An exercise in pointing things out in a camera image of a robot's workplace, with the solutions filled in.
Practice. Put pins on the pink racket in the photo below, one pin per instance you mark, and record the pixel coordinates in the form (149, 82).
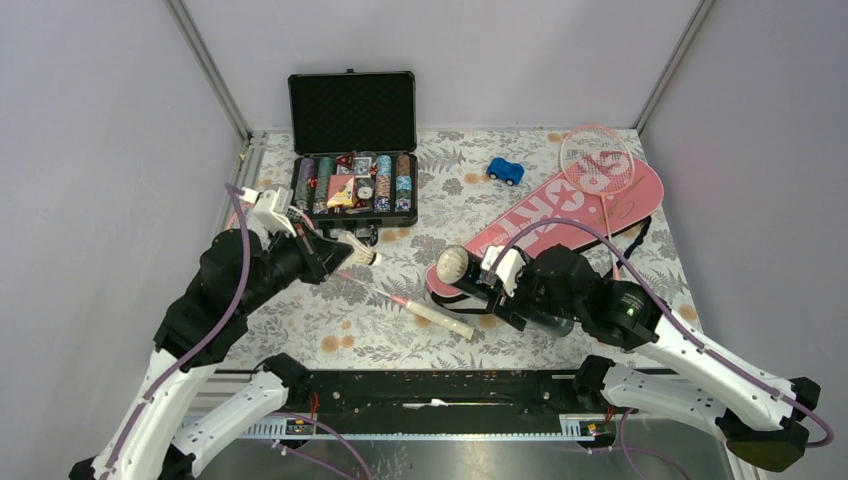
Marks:
(595, 160)
(299, 217)

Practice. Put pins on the white shuttlecock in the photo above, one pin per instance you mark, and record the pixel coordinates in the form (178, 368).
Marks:
(361, 254)

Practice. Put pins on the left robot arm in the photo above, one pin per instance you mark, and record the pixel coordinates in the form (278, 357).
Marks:
(237, 275)

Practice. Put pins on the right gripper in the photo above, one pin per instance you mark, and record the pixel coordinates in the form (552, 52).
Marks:
(503, 306)

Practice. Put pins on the pink racket bag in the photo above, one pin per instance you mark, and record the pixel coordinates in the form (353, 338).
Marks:
(556, 198)

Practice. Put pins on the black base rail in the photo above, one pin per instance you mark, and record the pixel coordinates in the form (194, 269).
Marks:
(453, 403)

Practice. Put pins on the black shuttlecock tube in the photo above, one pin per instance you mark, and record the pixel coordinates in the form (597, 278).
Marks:
(456, 265)

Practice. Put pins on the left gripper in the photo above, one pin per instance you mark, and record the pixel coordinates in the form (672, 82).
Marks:
(323, 255)

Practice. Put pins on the black poker chip case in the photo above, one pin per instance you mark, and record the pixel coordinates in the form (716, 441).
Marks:
(354, 134)

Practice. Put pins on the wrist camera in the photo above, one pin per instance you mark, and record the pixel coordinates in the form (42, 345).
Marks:
(502, 267)
(270, 207)

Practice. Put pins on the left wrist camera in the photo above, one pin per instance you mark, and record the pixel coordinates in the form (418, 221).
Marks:
(270, 207)

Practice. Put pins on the blue toy car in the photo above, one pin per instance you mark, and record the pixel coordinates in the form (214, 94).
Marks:
(508, 172)

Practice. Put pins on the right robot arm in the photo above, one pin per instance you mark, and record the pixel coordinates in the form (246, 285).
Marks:
(757, 415)

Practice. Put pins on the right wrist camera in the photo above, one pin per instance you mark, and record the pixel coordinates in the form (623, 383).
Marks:
(502, 267)

